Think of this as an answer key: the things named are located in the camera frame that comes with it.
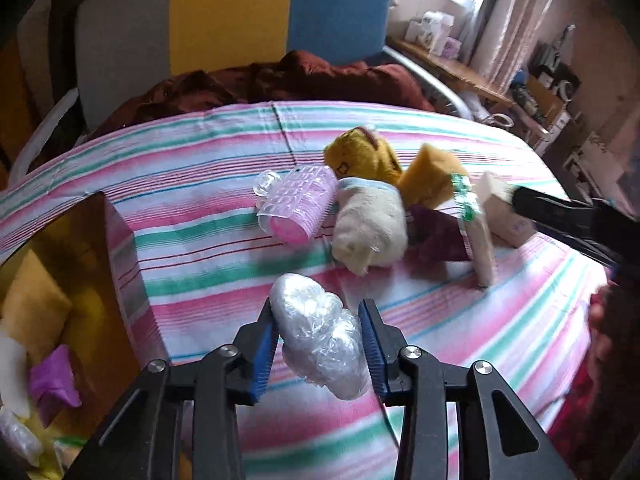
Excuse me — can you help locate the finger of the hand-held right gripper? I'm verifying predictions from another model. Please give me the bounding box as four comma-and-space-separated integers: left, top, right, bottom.
509, 185, 640, 271

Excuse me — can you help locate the maroon block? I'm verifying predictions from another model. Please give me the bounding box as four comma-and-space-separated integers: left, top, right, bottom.
407, 205, 473, 263

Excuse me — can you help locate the gold metal tin box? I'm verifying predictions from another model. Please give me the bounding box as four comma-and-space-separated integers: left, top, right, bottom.
0, 191, 168, 480

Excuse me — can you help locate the plastic-wrapped white bundle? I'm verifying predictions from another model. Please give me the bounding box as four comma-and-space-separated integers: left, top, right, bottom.
269, 273, 372, 401
0, 407, 43, 466

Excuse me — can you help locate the dark red cloth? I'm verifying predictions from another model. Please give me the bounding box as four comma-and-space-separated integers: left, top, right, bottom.
87, 50, 436, 141

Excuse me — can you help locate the yellow sponge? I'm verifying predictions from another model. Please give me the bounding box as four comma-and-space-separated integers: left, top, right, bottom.
0, 250, 73, 351
400, 142, 471, 208

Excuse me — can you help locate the pink hair roller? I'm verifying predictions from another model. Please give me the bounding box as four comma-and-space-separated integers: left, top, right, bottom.
256, 164, 341, 249

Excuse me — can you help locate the purple packet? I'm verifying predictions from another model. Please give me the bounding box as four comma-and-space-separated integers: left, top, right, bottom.
29, 344, 83, 411

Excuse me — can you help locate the striped tablecloth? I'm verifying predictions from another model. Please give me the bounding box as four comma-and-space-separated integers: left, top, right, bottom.
0, 100, 621, 480

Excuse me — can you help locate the white towel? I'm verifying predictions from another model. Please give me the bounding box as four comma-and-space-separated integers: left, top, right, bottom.
0, 332, 31, 418

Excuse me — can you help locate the white printed carton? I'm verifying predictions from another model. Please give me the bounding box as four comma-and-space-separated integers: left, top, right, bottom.
420, 10, 456, 53

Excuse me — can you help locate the green-labelled soap bar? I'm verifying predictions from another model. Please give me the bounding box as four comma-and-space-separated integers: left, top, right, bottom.
450, 172, 497, 288

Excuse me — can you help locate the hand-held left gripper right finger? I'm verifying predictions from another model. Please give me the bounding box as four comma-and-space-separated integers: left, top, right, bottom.
359, 298, 578, 480

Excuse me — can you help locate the cream cardboard box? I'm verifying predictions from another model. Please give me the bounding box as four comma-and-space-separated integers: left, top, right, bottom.
472, 171, 535, 249

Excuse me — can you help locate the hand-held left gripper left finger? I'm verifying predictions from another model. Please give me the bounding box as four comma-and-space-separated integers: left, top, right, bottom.
65, 299, 281, 480

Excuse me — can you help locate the grey metal sofa armrest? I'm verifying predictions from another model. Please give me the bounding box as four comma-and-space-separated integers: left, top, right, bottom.
382, 45, 473, 121

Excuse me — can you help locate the white wrapped sofa armrest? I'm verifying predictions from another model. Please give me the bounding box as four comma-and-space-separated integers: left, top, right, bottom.
10, 87, 81, 183

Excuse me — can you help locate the grey yellow blue sofa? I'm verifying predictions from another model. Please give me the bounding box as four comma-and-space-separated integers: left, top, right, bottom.
17, 0, 393, 136

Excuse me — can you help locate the cluttered storage shelf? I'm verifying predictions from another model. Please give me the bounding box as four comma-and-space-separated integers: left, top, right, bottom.
510, 25, 640, 206

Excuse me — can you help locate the patterned beige curtain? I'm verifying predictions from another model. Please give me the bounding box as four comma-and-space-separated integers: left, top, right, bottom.
470, 0, 556, 86

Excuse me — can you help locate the wooden side shelf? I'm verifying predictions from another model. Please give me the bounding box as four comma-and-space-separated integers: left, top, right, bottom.
387, 35, 551, 136

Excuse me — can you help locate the black rolled mat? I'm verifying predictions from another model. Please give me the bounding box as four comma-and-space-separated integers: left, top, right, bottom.
47, 0, 88, 126

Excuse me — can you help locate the person's red clothing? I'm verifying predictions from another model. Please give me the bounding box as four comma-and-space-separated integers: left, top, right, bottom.
547, 280, 640, 480

